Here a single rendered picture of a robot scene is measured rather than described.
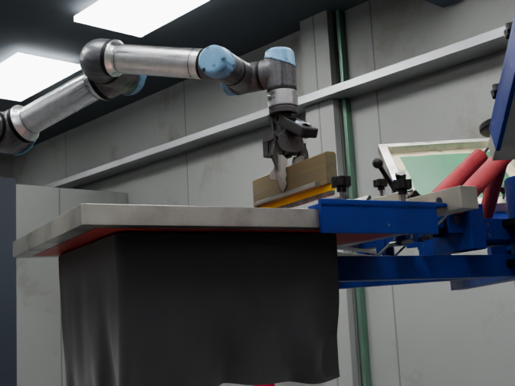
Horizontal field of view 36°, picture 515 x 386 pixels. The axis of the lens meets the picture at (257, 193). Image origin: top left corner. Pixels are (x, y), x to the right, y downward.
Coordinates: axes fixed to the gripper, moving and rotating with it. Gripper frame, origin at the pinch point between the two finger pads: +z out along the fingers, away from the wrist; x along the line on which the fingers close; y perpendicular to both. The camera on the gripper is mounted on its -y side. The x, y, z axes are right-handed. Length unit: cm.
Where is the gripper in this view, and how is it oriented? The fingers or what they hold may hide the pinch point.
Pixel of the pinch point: (292, 187)
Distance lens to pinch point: 192.6
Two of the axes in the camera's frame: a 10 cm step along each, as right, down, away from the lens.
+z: 0.5, 9.9, -1.6
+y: -4.7, 1.7, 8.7
